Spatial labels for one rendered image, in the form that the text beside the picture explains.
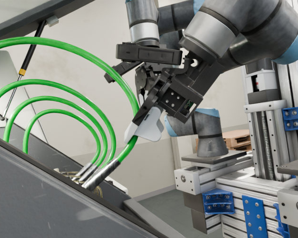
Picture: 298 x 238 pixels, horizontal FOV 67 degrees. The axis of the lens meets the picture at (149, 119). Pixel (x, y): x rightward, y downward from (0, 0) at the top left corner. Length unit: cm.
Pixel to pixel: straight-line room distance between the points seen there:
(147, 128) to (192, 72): 12
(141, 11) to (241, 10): 30
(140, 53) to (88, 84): 317
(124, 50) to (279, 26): 25
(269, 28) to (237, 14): 6
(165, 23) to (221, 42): 35
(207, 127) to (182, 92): 73
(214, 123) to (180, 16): 57
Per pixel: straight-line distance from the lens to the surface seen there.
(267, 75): 103
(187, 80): 39
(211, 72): 39
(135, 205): 86
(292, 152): 107
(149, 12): 62
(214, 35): 37
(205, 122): 109
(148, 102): 37
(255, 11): 40
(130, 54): 39
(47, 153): 86
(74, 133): 341
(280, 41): 44
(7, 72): 93
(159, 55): 39
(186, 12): 71
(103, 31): 390
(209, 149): 110
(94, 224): 21
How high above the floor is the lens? 124
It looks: 1 degrees up
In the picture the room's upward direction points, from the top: 8 degrees counter-clockwise
